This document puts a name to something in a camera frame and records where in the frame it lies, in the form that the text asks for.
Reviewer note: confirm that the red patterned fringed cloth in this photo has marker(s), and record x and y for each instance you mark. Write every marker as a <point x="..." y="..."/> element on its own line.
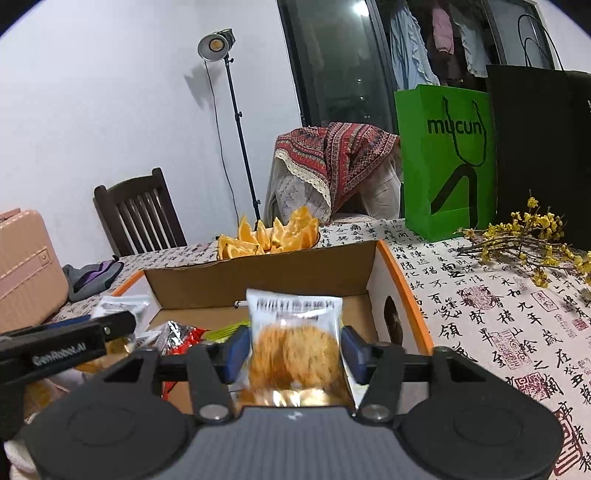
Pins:
<point x="341" y="157"/>

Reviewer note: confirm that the black paper bag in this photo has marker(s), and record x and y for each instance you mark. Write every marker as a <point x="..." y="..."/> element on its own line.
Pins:
<point x="535" y="138"/>

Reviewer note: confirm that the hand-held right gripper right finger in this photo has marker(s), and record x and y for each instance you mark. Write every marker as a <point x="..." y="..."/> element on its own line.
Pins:
<point x="353" y="353"/>

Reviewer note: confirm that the dark glass door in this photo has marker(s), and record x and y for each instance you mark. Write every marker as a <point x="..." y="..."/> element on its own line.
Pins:
<point x="332" y="69"/>

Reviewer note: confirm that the white cracker snack packet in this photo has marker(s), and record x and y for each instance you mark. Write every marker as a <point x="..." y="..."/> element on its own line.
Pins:
<point x="295" y="350"/>

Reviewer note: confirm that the red orange cardboard box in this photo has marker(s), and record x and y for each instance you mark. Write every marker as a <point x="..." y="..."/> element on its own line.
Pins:
<point x="286" y="272"/>

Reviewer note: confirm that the pink hanging garment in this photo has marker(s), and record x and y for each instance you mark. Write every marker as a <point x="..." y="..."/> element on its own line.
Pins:
<point x="442" y="32"/>

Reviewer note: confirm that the green paper bag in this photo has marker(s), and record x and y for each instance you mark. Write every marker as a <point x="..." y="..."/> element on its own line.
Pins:
<point x="415" y="161"/>

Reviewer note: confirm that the beige cloth covered chair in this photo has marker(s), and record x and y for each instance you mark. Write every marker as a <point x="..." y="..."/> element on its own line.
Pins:
<point x="291" y="194"/>

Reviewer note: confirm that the light blue hanging garment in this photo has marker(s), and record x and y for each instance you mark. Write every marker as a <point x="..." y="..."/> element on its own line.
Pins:
<point x="411" y="50"/>

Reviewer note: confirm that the yellow flower branch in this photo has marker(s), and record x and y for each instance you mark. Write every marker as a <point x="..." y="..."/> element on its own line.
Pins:
<point x="547" y="224"/>

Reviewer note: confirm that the dark wooden chair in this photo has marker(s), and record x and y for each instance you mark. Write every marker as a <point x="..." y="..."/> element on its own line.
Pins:
<point x="138" y="217"/>

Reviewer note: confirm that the pile of orange slices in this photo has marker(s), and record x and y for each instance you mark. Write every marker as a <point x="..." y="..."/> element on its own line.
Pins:
<point x="268" y="235"/>

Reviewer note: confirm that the studio light on black stand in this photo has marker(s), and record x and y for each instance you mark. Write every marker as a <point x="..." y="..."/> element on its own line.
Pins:
<point x="214" y="45"/>

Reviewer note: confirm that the grey purple pouch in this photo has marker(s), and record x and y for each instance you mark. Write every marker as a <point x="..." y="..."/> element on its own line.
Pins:
<point x="90" y="279"/>

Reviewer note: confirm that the pink ribbed suitcase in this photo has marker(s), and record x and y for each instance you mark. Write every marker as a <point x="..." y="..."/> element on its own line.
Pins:
<point x="27" y="277"/>

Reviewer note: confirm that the white hanging garment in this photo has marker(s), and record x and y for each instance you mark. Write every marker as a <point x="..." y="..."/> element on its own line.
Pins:
<point x="471" y="46"/>

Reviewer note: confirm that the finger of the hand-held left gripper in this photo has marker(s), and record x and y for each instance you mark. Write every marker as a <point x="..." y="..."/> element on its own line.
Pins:
<point x="121" y="325"/>

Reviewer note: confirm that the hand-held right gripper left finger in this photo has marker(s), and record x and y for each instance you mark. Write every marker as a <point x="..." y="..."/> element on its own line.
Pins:
<point x="236" y="355"/>

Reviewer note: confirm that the green snack packet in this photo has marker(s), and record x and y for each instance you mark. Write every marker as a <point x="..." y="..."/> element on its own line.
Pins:
<point x="221" y="333"/>

